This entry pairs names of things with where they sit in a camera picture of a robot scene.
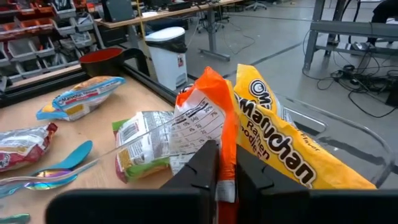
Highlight solid teal spoon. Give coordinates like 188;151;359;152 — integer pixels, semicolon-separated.
29;139;94;178

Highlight wooden desk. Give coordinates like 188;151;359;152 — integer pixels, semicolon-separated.
93;0;246;62

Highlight white trash bin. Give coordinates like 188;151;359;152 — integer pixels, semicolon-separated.
144;26;189;91

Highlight purple bowl spoon teal handle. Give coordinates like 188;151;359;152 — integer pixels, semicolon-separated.
0;169;80;200

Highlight black aluminium table frame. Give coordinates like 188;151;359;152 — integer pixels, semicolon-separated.
0;48;178;108

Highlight grey metal workbench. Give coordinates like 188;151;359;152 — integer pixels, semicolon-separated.
303;0;398;71

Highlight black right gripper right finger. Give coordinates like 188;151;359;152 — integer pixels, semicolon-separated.
238;146;398;224

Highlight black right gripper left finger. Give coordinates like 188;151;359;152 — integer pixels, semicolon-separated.
45;139;220;224

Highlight green handle spoon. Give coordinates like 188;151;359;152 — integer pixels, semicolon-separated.
0;213;31;224

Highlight yellow ramen noodle packet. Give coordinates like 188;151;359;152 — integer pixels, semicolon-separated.
233;63;377;190

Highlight yellow floor cable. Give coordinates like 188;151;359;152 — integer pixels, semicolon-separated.
135;0;149;47

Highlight tangled floor cables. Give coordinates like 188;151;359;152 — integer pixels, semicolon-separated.
301;46;398;119

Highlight blue ramen noodle packet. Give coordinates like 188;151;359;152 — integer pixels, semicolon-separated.
35;75;127;122

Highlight orange ramen noodle packet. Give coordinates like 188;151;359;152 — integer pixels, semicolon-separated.
169;66;240;224

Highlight grey parts bin rack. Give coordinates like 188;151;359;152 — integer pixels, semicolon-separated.
0;0;96;83

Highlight green ramen noodle packet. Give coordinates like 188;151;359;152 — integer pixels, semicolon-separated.
111;110;175;184

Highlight black monitor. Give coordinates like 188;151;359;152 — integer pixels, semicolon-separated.
101;0;136;23

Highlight red bowl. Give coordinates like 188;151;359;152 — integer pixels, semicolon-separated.
78;47;125;78

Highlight red ramen noodle packet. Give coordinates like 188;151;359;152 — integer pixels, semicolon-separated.
0;122;59;174

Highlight black corner clamp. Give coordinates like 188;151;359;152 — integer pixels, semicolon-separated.
122;47;150;77

